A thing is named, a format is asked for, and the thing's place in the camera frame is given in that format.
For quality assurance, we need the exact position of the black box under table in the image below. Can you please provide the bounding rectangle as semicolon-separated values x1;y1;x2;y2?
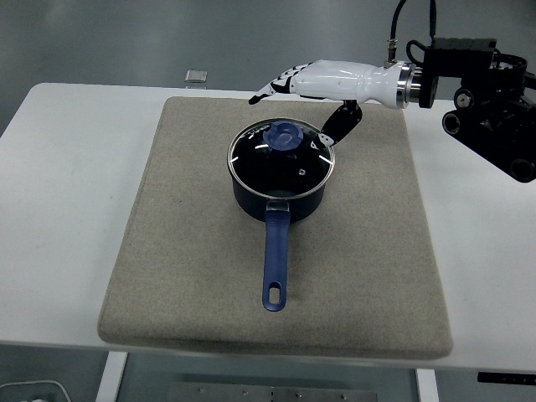
477;371;536;384

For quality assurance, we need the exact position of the white table leg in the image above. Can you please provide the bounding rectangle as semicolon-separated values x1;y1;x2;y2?
415;368;440;402
95;351;129;402

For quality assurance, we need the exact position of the grey metal plate with screws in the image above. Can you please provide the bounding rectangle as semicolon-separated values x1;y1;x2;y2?
168;380;380;402

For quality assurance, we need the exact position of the dark pot with blue handle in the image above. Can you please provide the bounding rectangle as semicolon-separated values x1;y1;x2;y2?
229;166;332;313

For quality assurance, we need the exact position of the beige fabric mat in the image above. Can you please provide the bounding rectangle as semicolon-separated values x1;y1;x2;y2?
96;95;455;361

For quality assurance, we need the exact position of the glass lid with blue knob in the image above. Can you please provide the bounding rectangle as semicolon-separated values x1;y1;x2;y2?
226;117;337;198

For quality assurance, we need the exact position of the white rounded device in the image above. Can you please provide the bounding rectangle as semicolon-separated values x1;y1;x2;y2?
0;379;71;402

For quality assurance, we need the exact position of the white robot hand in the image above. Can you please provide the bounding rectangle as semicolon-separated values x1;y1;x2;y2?
247;59;403;148

